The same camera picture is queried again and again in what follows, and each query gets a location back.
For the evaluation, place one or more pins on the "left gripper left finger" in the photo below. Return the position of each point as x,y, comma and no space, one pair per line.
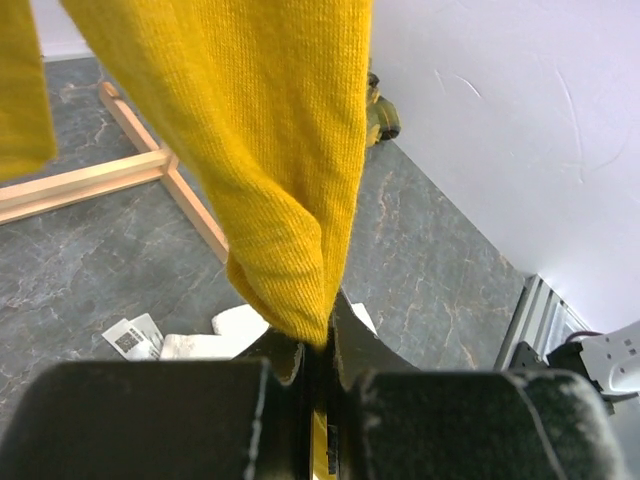
247,418

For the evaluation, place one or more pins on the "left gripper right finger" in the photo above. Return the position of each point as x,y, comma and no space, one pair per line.
387,419

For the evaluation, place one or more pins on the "mustard yellow sock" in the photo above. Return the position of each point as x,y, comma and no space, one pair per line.
265,102

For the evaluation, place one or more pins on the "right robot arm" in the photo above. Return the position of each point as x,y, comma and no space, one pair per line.
610,362

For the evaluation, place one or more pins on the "white folded towel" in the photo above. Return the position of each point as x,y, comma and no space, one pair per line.
235,330

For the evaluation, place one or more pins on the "small white paper tag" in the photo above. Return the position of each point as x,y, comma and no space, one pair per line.
136,339

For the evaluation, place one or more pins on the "yellow plaid shirt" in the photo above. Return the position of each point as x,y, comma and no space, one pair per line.
383,122

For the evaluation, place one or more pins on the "wooden hanger stand frame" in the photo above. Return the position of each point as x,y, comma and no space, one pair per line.
151,163

